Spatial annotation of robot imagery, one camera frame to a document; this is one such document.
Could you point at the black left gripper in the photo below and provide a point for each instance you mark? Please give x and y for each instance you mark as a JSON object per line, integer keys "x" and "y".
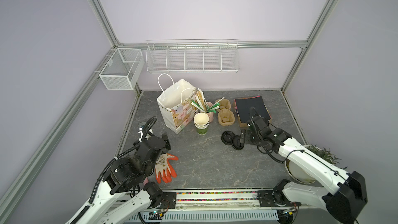
{"x": 167, "y": 146}

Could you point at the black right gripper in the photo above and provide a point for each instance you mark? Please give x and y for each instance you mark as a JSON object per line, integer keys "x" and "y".
{"x": 248, "y": 131}

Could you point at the cartoon animal paper bag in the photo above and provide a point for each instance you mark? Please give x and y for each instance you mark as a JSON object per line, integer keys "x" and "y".
{"x": 175, "y": 104}

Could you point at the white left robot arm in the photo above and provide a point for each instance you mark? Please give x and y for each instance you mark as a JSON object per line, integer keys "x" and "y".
{"x": 123, "y": 173}

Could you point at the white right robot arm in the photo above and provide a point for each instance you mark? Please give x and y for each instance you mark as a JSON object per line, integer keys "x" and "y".
{"x": 355, "y": 182}

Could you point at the red white garden glove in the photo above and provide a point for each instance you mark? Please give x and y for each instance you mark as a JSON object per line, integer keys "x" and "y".
{"x": 163, "y": 169}

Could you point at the brown pulp cup carrier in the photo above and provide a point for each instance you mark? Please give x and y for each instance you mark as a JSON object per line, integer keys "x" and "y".
{"x": 225, "y": 116}

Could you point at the green wrapped straw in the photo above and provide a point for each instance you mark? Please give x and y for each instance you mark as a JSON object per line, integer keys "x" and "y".
{"x": 212, "y": 108}

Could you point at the pink metal bucket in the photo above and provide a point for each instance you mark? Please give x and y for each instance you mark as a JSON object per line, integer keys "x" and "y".
{"x": 209, "y": 113}

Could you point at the potted green plant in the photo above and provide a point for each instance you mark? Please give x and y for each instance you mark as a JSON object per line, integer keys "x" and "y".
{"x": 315, "y": 166}

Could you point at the green paper cup stack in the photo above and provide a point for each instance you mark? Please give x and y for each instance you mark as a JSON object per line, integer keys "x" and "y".
{"x": 201, "y": 122}

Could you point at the white mesh box basket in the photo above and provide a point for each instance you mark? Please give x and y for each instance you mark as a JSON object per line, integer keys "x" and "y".
{"x": 123, "y": 69}

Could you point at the white wire shelf basket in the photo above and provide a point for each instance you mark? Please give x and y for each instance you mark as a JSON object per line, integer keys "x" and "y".
{"x": 191, "y": 56}

